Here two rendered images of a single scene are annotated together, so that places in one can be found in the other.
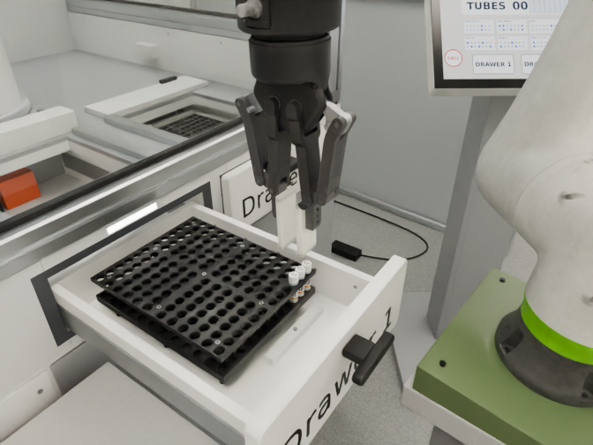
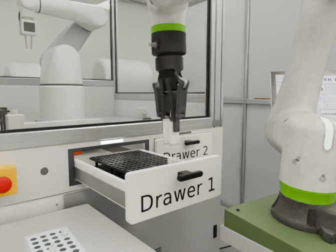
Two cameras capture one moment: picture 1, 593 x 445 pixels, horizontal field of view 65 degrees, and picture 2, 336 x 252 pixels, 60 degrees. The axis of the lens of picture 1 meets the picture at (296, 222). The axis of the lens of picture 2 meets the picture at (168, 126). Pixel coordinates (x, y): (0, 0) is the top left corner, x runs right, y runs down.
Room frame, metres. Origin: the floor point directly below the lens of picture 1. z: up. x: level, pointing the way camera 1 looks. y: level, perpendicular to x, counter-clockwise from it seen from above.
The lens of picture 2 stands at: (-0.32, -0.20, 1.09)
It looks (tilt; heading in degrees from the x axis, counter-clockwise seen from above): 7 degrees down; 15
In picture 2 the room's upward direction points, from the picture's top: straight up
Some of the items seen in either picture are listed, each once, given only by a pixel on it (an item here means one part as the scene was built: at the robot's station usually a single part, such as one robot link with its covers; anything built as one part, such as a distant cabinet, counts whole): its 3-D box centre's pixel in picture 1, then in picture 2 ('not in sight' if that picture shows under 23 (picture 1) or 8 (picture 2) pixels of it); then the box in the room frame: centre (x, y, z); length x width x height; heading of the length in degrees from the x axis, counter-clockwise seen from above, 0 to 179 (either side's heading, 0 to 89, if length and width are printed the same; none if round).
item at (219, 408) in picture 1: (202, 292); (132, 171); (0.46, 0.12, 0.86); 0.40 x 0.26 x 0.06; 55
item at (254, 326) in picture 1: (267, 307); (154, 167); (0.40, 0.03, 0.90); 0.18 x 0.02 x 0.01; 145
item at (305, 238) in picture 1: (306, 225); (174, 132); (0.43, -0.01, 0.99); 0.03 x 0.01 x 0.07; 144
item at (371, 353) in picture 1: (363, 351); (186, 174); (0.33, -0.07, 0.91); 0.07 x 0.04 x 0.01; 145
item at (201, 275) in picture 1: (206, 292); (134, 170); (0.46, 0.12, 0.87); 0.22 x 0.18 x 0.06; 55
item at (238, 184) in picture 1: (279, 174); (185, 149); (0.78, 0.03, 0.87); 0.29 x 0.02 x 0.11; 145
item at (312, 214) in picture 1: (319, 209); (178, 122); (0.42, -0.03, 1.02); 0.03 x 0.01 x 0.05; 54
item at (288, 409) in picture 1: (339, 360); (179, 185); (0.34, -0.05, 0.87); 0.29 x 0.02 x 0.11; 145
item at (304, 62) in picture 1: (291, 83); (169, 73); (0.44, 0.00, 1.15); 0.08 x 0.07 x 0.09; 54
